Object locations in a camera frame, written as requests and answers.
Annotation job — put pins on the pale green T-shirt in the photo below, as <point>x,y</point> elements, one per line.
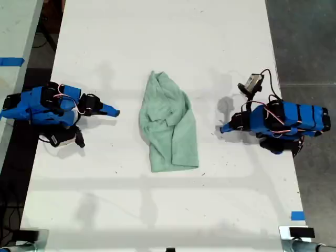
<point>168,141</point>

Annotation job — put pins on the black camera box white label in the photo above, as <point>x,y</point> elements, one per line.
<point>63,139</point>

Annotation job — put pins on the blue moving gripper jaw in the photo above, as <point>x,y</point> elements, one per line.
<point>110,113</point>
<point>228,130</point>

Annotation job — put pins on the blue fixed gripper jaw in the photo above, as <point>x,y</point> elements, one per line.
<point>110,108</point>
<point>228,126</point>

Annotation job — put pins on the small blue tape piece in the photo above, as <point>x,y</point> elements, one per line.
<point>298,215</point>

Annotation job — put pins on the pale side table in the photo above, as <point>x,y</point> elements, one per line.
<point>15,26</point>

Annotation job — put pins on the long blue tape strip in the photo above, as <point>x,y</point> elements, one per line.
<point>11,61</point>

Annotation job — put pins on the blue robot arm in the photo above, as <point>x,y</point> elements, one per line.
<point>34,105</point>
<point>302,118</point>

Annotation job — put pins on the black camera box silver face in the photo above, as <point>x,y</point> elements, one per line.
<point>253,82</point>

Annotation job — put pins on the silver metal bracket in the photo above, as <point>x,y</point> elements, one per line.
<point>284,232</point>

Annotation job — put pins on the short black camera stalk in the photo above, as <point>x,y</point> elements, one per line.
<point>79,136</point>
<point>244,89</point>

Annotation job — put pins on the small black box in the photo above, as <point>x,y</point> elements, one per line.
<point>28,235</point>
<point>302,232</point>

